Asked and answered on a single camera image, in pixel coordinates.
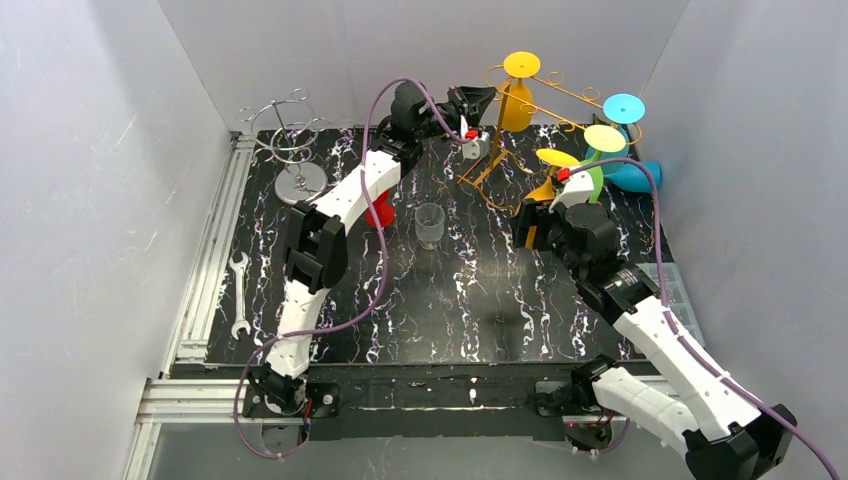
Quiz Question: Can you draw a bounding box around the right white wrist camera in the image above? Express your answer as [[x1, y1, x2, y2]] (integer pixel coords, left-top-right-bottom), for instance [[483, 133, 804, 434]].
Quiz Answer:
[[548, 168, 594, 213]]

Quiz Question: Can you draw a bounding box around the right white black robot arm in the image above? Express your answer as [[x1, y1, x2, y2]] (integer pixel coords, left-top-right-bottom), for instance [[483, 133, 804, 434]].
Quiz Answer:
[[510, 199, 797, 479]]

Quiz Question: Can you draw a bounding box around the blue wine glass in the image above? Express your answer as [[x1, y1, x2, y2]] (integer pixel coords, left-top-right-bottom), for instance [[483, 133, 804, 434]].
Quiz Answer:
[[583, 93, 646, 163]]

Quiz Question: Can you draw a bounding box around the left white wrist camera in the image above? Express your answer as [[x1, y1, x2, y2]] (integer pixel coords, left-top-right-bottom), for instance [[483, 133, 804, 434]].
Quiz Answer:
[[460, 116, 491, 160]]

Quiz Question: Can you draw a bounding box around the teal wine glass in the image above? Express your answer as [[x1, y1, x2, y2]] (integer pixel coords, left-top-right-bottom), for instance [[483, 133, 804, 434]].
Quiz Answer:
[[603, 162, 663, 193]]

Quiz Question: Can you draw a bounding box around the green plastic wine glass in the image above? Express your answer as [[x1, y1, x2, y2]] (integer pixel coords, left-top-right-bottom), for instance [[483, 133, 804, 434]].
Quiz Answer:
[[581, 124, 629, 203]]

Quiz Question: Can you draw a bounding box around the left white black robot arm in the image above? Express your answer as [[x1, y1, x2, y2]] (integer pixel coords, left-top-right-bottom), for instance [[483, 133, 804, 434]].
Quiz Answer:
[[248, 78, 497, 410]]

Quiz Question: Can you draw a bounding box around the clear plastic parts box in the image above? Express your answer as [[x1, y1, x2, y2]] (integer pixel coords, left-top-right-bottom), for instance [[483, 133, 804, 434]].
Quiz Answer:
[[663, 262, 705, 347]]

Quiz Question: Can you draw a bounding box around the clear glass tumbler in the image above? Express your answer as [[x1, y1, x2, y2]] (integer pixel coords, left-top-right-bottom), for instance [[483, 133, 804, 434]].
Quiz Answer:
[[414, 203, 445, 250]]

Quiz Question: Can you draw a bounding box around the silver wrench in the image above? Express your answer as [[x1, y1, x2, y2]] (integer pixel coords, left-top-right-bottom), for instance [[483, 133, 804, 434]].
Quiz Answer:
[[229, 252, 251, 340]]

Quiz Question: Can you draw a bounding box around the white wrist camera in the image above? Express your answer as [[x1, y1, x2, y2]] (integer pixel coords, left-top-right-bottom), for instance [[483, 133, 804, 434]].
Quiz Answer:
[[460, 116, 491, 160], [548, 168, 594, 213]]

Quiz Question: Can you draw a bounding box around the orange wine glass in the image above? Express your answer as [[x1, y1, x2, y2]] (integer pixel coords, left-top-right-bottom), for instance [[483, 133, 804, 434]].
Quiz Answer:
[[523, 148, 579, 248], [498, 51, 541, 132]]

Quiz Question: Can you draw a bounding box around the silver round glass rack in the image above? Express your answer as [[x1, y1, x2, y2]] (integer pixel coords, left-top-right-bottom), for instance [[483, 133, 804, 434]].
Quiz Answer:
[[237, 88, 328, 205]]

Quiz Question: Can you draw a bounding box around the red plastic wine glass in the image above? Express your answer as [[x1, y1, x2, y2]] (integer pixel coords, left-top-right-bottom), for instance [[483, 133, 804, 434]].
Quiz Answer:
[[365, 190, 396, 228]]

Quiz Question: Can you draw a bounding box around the gold wire glass rack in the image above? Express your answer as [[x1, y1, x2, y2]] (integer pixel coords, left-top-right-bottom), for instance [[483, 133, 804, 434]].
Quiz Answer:
[[455, 62, 645, 213]]

